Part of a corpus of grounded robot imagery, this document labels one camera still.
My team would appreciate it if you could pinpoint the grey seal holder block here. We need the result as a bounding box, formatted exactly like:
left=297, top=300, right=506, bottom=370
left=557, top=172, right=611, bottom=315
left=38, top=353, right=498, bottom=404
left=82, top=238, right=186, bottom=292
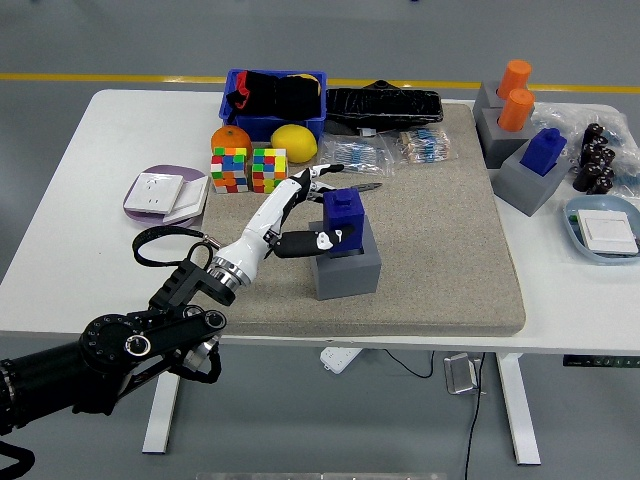
left=492, top=144, right=571, bottom=218
left=308, top=215, right=382, bottom=301
left=472, top=79, right=506, bottom=114
left=479, top=105, right=536, bottom=170

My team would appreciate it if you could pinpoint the grey-brown mat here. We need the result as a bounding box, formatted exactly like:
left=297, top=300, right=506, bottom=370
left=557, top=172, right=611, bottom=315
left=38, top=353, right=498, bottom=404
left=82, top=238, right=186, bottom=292
left=187, top=103, right=527, bottom=337

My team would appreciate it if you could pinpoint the blue square seal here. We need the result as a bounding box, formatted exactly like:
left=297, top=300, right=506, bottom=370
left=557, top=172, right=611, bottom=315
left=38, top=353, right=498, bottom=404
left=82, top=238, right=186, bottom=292
left=519, top=127, right=568, bottom=177
left=322, top=187, right=366, bottom=259

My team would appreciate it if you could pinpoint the black cloth with red trim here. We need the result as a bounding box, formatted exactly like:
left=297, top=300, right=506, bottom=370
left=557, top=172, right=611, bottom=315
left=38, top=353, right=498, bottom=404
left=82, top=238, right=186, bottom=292
left=225, top=70, right=322, bottom=121

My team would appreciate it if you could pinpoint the orange cylinder seal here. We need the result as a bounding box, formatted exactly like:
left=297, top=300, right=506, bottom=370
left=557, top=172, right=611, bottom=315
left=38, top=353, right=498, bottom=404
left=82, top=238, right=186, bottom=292
left=497, top=88, right=536, bottom=133
left=495, top=59, right=533, bottom=100

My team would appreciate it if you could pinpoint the yellow lemon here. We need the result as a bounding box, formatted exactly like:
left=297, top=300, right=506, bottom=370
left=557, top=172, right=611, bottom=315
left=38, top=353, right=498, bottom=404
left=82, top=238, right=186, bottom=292
left=270, top=124, right=320, bottom=165

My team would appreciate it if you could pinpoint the silver metal pedal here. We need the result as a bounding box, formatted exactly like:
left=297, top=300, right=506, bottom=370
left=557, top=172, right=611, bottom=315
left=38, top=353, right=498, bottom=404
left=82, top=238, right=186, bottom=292
left=443, top=352, right=484, bottom=396

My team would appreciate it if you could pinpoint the blue plastic bin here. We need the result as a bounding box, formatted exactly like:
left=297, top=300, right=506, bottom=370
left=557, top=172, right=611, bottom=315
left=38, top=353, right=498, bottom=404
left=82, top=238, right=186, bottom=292
left=218, top=68, right=328, bottom=143

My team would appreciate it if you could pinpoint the clear bag of blue parts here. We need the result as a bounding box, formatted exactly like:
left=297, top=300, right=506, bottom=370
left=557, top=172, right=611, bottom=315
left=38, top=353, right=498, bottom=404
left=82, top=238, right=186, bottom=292
left=530, top=102, right=640, bottom=196

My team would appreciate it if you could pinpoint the white power strip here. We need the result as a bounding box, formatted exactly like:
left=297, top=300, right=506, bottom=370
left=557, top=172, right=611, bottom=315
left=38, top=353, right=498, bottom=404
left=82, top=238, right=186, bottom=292
left=319, top=345, right=363, bottom=374

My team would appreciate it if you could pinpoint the orange fruit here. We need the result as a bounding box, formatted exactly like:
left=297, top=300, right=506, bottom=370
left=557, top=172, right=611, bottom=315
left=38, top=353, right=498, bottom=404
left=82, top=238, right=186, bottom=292
left=210, top=125, right=252, bottom=154

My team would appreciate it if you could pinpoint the light blue tray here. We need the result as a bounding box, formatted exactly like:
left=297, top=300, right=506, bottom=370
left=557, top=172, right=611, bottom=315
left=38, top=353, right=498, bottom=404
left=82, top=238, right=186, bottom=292
left=562, top=194, right=640, bottom=265

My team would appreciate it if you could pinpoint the white wall socket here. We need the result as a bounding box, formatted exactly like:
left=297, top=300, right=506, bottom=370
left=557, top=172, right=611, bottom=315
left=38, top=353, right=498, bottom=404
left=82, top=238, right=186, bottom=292
left=123, top=172, right=185, bottom=215

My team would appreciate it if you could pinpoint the purple plate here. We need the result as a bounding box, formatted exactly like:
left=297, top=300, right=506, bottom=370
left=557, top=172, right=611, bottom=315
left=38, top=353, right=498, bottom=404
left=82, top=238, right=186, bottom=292
left=122, top=164, right=209, bottom=232

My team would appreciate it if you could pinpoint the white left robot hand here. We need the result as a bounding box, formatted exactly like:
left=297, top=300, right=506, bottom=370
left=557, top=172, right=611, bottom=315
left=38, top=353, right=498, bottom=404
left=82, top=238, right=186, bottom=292
left=215, top=163, right=358, bottom=285

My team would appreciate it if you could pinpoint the black floor cable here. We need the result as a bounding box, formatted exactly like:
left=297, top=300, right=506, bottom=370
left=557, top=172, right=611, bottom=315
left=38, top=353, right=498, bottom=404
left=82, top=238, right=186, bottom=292
left=382, top=348, right=436, bottom=379
left=463, top=352, right=489, bottom=480

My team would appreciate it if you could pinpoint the colourful puzzle cube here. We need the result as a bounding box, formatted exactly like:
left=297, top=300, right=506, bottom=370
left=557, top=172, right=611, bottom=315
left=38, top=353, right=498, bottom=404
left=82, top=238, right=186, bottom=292
left=251, top=147, right=290, bottom=195
left=210, top=146, right=250, bottom=195

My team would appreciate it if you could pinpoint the white switch panel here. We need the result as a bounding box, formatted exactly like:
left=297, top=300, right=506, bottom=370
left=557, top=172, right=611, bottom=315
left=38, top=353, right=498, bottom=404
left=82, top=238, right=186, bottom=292
left=575, top=209, right=640, bottom=256
left=162, top=177, right=210, bottom=225

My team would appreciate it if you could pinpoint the black table control panel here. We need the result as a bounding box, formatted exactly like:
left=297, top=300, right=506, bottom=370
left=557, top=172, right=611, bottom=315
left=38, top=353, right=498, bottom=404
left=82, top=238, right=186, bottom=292
left=562, top=354, right=640, bottom=369

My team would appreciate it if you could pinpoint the white table leg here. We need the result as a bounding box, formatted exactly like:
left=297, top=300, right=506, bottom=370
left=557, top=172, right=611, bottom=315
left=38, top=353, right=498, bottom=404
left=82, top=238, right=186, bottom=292
left=496, top=352, right=542, bottom=466
left=141, top=372, right=181, bottom=455

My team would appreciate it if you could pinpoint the clear bag of resistors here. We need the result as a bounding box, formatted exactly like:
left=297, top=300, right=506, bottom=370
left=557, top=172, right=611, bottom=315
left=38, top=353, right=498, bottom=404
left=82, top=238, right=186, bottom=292
left=315, top=133, right=396, bottom=177
left=392, top=127, right=459, bottom=166

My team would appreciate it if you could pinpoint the black plastic-wrapped bar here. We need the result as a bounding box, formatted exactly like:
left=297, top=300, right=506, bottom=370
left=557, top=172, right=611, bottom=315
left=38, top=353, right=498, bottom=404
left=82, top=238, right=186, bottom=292
left=324, top=79, right=445, bottom=132

